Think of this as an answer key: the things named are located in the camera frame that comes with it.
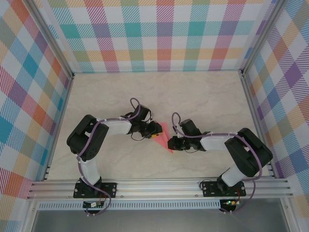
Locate aluminium frame post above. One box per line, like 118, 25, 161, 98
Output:
238, 0, 287, 77
23, 0, 75, 80

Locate aluminium side rail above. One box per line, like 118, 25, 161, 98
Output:
239, 70, 277, 179
42, 72, 75, 182

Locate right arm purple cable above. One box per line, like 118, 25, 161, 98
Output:
170, 112, 264, 215

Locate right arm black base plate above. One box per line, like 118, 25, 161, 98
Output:
201, 181, 246, 198

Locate pink cloth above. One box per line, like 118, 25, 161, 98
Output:
154, 122, 175, 155

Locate aluminium mounting rail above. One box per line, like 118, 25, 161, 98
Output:
26, 178, 294, 200

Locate perforated metal cable tray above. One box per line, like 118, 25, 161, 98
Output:
37, 202, 222, 210

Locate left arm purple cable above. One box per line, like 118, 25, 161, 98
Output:
76, 98, 142, 217

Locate grey metal lower shelf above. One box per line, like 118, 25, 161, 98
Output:
31, 209, 290, 232

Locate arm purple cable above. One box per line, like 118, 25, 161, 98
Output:
170, 112, 264, 215
76, 98, 142, 217

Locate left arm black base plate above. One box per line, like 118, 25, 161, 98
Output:
73, 181, 118, 199

